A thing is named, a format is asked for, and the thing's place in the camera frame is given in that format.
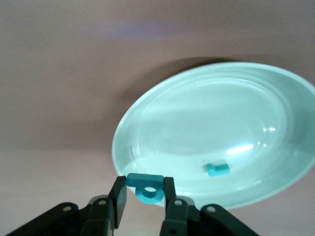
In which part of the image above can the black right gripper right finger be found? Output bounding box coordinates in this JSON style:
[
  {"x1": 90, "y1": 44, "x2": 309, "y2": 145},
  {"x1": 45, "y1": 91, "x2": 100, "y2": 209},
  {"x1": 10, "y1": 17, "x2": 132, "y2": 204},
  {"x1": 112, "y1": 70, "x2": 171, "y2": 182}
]
[{"x1": 159, "y1": 177, "x2": 261, "y2": 236}]

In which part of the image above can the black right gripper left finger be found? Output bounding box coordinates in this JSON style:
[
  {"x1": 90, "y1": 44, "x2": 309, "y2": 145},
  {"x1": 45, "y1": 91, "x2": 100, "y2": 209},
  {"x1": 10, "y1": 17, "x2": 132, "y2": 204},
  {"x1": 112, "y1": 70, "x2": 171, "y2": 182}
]
[{"x1": 4, "y1": 176, "x2": 128, "y2": 236}]

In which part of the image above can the teal foam letter d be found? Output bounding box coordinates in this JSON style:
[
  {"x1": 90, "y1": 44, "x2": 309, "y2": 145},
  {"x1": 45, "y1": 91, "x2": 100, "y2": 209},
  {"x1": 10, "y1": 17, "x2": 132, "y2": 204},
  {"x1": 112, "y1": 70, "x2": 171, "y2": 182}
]
[{"x1": 126, "y1": 173, "x2": 165, "y2": 205}]

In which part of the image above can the teal foam letter r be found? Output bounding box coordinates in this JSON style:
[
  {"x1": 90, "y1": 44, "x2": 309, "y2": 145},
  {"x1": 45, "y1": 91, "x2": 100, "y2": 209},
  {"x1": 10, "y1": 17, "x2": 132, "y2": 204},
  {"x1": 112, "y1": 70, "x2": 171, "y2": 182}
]
[{"x1": 205, "y1": 162, "x2": 231, "y2": 177}]

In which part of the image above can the mint green round plate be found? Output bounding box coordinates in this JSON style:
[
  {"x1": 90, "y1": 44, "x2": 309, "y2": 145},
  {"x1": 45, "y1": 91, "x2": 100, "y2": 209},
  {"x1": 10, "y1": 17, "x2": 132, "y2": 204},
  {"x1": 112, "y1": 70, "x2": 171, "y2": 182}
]
[{"x1": 112, "y1": 61, "x2": 315, "y2": 210}]

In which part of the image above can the brown table cover mat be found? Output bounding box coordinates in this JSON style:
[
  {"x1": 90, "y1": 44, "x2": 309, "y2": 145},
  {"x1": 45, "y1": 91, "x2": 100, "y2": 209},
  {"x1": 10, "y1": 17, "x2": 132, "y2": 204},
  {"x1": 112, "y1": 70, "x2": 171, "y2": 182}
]
[{"x1": 0, "y1": 0, "x2": 315, "y2": 236}]

